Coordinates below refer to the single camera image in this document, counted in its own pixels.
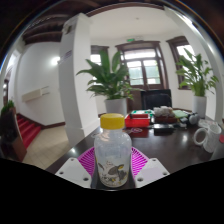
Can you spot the red carpeted staircase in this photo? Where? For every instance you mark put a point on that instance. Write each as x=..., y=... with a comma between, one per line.
x=29, y=130

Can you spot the dark wooden glazed double door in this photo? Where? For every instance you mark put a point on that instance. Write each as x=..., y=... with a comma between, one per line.
x=146, y=71

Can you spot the green white package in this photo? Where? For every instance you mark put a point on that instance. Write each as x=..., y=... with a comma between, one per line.
x=141, y=113

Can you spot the white mug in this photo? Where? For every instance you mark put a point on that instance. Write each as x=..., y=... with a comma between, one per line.
x=211, y=138

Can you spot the dark red box of white items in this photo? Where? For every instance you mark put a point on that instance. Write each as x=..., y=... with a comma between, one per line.
x=165, y=118

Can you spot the silver-headed microphone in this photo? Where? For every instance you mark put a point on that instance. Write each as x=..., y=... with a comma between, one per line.
x=194, y=119

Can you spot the pillar-mounted emergency light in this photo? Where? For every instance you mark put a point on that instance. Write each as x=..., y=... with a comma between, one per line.
x=68, y=29

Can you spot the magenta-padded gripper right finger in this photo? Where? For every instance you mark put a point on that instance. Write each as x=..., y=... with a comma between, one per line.
x=152, y=170

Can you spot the small black box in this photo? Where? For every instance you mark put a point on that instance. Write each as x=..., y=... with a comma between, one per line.
x=163, y=129

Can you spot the black office chair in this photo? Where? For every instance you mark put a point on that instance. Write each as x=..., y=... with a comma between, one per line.
x=156, y=98

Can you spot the printed paper leaflet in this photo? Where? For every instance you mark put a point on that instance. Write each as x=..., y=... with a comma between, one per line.
x=136, y=130

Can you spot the white pillar sign plate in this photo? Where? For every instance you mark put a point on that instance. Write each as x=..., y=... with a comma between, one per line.
x=66, y=55

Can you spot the dark wooden cabinet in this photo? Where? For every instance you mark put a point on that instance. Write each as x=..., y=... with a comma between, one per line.
x=11, y=143

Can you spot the small green stairside plant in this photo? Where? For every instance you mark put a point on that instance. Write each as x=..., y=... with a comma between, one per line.
x=8, y=107

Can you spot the green exit sign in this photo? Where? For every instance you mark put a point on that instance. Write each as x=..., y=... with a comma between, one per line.
x=130, y=39

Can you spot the white wall radiator cover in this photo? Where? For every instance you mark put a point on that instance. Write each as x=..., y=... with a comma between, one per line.
x=33, y=94

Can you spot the yellow-capped clear drink bottle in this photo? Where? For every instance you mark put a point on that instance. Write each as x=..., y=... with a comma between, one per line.
x=112, y=150

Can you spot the green notebook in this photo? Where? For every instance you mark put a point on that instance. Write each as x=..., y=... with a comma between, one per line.
x=180, y=114

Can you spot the green plant in white pot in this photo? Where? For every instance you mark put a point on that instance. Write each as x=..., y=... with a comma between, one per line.
x=199, y=106
x=116, y=107

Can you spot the glowing wall lamp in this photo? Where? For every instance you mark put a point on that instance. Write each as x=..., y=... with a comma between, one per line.
x=55, y=60

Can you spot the flat round red coaster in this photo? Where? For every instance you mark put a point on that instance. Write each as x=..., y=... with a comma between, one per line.
x=222, y=139

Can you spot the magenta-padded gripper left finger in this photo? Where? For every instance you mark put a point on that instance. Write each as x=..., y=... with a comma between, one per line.
x=71, y=170

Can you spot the red plastic box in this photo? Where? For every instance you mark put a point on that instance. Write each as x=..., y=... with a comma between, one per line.
x=137, y=121

